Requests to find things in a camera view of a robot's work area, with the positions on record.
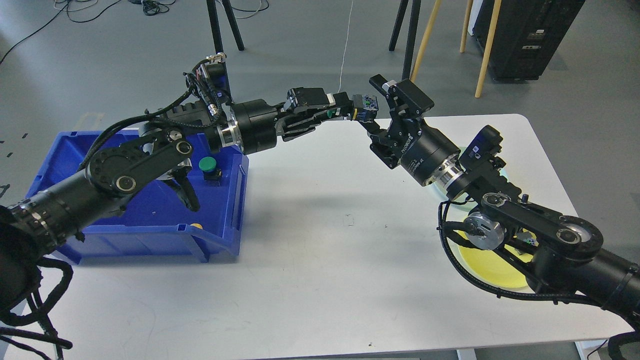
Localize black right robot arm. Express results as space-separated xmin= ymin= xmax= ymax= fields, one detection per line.
xmin=352 ymin=74 xmax=640 ymax=360

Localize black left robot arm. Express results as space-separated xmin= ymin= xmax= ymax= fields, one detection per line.
xmin=1 ymin=52 xmax=378 ymax=360

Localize blue plastic bin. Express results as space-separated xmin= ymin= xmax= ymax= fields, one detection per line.
xmin=53 ymin=134 xmax=249 ymax=265

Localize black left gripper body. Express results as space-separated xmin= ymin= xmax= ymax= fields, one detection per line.
xmin=217 ymin=99 xmax=310 ymax=155

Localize black floor cables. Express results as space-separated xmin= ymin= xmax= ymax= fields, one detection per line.
xmin=0 ymin=0 xmax=271 ymax=66

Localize yellow plate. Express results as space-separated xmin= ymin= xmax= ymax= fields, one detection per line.
xmin=451 ymin=243 xmax=531 ymax=292

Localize white cable with plug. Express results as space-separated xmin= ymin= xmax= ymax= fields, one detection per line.
xmin=337 ymin=0 xmax=357 ymax=95

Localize wooden stand legs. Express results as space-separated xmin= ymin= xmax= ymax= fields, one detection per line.
xmin=410 ymin=0 xmax=504 ymax=99

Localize black computer case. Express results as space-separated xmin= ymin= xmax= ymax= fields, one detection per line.
xmin=489 ymin=0 xmax=585 ymax=83

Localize black tripod legs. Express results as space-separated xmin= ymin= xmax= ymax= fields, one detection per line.
xmin=206 ymin=0 xmax=247 ymax=101
xmin=388 ymin=0 xmax=422 ymax=80

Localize light green plate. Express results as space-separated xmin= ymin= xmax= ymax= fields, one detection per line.
xmin=425 ymin=169 xmax=510 ymax=212

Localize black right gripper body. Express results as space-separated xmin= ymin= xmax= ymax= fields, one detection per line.
xmin=367 ymin=78 xmax=463 ymax=187

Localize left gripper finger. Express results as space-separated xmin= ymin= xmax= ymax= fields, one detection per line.
xmin=279 ymin=114 xmax=352 ymax=142
xmin=285 ymin=88 xmax=354 ymax=114

